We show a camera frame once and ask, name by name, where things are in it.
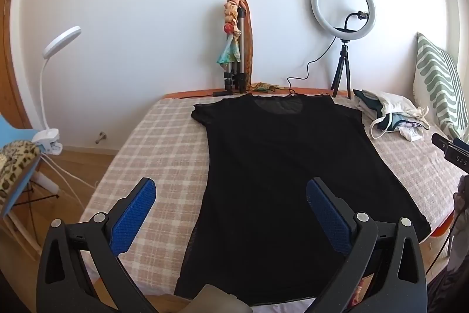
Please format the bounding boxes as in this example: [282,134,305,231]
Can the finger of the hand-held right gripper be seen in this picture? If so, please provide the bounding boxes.
[431,133,469,152]

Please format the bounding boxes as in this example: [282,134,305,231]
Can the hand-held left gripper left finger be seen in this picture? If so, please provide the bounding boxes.
[36,178,158,313]

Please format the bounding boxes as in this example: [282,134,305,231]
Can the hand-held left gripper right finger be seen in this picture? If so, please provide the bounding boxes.
[306,177,429,313]

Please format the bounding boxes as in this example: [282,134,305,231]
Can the black t-shirt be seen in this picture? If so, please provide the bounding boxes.
[174,93,432,306]

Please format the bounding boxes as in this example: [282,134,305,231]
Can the white printed garment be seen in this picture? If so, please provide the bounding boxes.
[399,122,429,142]

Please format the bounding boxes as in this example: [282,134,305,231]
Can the teal garment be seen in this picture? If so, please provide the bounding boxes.
[388,113,412,127]

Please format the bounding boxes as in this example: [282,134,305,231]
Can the white tote bag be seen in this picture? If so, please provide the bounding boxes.
[369,91,430,141]

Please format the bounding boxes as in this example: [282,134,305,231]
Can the green striped pillow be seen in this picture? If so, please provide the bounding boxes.
[413,32,469,143]

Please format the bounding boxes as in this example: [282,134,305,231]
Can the pink plaid blanket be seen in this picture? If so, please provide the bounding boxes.
[79,93,469,299]

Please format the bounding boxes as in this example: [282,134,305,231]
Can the dark green garment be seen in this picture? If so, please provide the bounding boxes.
[352,89,396,132]

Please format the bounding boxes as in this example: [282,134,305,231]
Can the white bed sheet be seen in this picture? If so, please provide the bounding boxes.
[253,298,316,313]

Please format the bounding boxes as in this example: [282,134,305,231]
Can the grey paper piece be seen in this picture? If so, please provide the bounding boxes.
[185,284,253,313]

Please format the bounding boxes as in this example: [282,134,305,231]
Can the blue chair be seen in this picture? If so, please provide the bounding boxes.
[0,114,61,258]

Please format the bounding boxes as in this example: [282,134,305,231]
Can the person's dark striped garment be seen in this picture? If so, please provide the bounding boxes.
[427,174,469,313]

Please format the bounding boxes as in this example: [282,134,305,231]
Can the leopard print cloth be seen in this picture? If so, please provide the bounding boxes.
[0,141,41,205]

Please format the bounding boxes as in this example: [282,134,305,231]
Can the white clip lamp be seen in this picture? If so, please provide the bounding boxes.
[32,26,82,155]

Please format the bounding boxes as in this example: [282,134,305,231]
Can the wooden door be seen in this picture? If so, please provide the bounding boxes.
[0,0,33,130]

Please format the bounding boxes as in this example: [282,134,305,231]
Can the orange patterned scarf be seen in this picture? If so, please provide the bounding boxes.
[238,0,286,94]

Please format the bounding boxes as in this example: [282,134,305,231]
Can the colourful silk cloth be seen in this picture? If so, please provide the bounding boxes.
[216,0,242,66]

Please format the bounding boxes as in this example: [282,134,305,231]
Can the silver tripod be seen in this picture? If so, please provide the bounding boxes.
[222,7,248,94]

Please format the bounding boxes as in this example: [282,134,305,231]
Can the white lamp cable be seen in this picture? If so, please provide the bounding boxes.
[40,152,96,204]

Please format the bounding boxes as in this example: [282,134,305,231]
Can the ring light on black tripod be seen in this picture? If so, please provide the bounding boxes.
[311,0,376,100]

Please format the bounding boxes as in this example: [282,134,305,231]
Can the black cable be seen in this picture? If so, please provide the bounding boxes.
[287,38,343,95]

